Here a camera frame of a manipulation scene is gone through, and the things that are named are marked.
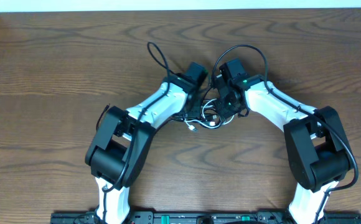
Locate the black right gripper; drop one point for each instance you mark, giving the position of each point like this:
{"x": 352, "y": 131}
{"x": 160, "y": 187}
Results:
{"x": 224, "y": 112}

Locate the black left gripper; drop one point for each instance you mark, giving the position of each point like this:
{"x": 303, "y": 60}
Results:
{"x": 197, "y": 114}

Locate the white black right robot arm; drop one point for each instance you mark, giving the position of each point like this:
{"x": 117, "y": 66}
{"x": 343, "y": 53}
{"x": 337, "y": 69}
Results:
{"x": 319, "y": 153}

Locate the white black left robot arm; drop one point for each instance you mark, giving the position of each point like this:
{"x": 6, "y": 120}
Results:
{"x": 122, "y": 141}

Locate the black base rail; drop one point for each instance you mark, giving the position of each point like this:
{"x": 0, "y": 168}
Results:
{"x": 260, "y": 216}

